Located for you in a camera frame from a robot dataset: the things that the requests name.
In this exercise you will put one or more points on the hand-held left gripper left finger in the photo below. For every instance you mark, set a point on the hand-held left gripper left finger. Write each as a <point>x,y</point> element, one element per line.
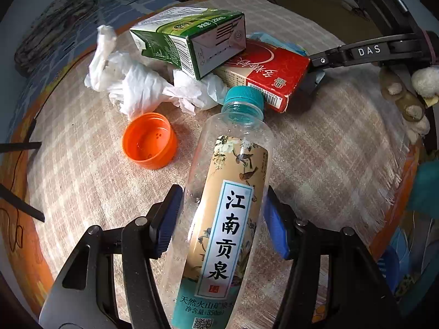
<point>166,219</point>

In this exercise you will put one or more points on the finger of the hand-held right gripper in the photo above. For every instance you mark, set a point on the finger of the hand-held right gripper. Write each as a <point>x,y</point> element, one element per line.
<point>343,56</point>

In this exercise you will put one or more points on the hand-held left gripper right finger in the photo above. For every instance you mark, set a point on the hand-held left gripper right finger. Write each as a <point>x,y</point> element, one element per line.
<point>277,226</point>

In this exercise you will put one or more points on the clear plastic water bottle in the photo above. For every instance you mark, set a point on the clear plastic water bottle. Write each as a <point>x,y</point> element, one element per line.
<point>226,212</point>

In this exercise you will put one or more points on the orange plastic cap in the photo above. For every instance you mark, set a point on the orange plastic cap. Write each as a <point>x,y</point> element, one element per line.
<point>161,159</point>

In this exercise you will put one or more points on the red cardboard box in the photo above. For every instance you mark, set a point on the red cardboard box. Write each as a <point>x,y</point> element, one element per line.
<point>271,65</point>

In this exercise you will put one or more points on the white tissue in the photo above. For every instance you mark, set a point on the white tissue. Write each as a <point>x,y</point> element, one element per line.
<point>137,82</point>
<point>195,92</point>

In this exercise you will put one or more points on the green drink carton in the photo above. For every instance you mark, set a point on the green drink carton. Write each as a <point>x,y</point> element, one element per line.
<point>171,37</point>

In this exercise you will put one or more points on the person's right hand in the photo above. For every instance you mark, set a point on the person's right hand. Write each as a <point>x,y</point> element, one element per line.
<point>404,102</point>

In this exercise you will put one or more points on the beige checked blanket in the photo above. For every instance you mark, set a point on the beige checked blanket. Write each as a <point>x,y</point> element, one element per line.
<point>325,144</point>

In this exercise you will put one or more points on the bed with checkered blanket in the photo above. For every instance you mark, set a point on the bed with checkered blanket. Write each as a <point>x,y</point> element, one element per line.
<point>20,185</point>

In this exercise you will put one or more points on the teal fleece pants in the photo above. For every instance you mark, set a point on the teal fleece pants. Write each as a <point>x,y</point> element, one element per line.
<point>425,188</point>

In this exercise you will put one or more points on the black tripod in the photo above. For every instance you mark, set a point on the black tripod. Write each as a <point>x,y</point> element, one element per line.
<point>20,145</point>

